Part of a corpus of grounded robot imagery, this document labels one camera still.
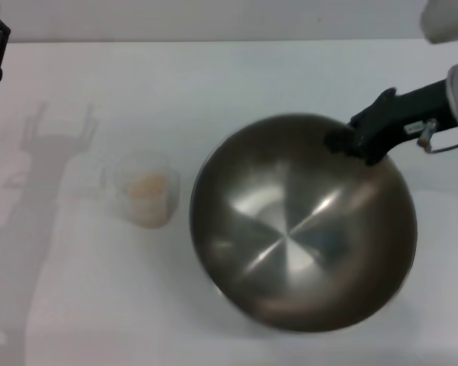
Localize clear plastic measuring cup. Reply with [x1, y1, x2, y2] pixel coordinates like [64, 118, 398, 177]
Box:
[100, 149, 182, 230]

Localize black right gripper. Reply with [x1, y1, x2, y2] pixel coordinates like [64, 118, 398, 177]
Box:
[323, 77, 457, 167]

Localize stainless steel bowl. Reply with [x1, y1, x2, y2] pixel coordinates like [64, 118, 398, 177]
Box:
[188, 111, 419, 334]

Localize grey right gripper cable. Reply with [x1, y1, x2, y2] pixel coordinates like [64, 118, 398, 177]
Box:
[416, 118, 458, 156]

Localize rice grains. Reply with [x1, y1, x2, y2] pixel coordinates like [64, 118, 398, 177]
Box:
[129, 172, 169, 200]

